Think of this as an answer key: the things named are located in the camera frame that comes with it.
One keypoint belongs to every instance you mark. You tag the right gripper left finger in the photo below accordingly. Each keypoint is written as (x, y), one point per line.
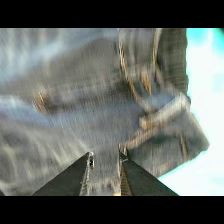
(70, 181)

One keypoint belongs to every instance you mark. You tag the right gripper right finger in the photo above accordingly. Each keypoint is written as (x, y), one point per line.
(140, 181)

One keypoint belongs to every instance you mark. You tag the blue jeans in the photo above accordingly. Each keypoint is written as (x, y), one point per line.
(93, 100)

